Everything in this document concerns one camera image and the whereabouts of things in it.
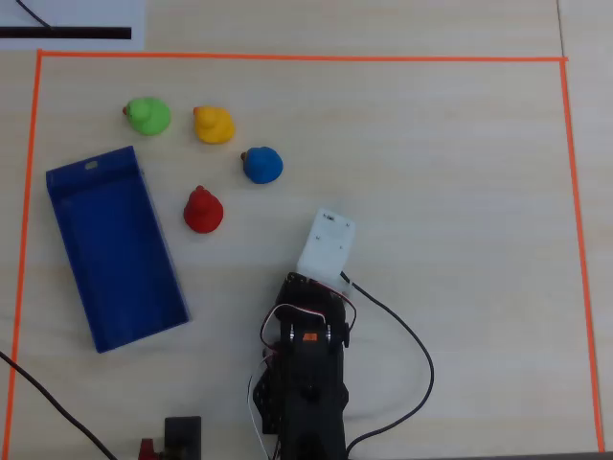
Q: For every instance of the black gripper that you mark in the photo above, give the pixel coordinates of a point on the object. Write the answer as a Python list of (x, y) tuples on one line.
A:
[(293, 281)]

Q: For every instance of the black flat bar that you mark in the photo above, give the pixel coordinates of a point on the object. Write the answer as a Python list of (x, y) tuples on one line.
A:
[(86, 33)]

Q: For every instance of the green rubber duck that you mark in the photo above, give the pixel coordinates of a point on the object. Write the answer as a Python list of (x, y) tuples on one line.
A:
[(151, 117)]

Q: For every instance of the black table clamp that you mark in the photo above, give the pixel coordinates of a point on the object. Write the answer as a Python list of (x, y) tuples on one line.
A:
[(183, 433)]

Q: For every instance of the red rubber duck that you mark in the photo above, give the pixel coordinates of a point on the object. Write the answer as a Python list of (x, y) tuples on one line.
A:
[(203, 211)]

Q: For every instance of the long horizontal orange tape strip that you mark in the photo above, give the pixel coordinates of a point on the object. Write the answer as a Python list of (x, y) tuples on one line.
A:
[(306, 57)]

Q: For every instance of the blue rectangular plastic box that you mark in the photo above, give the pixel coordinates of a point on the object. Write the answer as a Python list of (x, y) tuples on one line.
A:
[(120, 259)]

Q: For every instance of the white paper sheet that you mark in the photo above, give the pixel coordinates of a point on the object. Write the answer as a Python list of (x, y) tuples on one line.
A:
[(96, 14)]

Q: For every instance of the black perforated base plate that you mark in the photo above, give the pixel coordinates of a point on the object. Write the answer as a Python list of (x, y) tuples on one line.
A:
[(265, 402)]

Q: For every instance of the yellow rubber duck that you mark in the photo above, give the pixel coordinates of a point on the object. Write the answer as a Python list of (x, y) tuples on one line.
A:
[(214, 125)]

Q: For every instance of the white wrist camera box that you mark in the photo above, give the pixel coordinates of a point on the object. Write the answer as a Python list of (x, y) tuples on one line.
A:
[(325, 244)]

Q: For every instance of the blue rubber duck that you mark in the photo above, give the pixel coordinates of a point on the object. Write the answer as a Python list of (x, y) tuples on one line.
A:
[(263, 165)]

